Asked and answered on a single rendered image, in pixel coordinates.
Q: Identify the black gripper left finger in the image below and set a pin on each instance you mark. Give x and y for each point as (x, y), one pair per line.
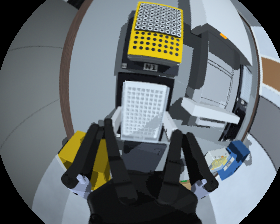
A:
(76, 176)

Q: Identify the yellow bin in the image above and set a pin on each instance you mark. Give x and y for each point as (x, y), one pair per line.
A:
(101, 165)

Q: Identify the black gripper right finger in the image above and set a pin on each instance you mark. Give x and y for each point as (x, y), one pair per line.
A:
(201, 179)

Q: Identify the blue open-top bin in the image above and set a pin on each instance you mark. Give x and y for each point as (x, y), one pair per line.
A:
(237, 150)

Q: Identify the light grey bench mat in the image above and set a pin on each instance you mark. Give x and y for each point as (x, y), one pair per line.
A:
(96, 60)

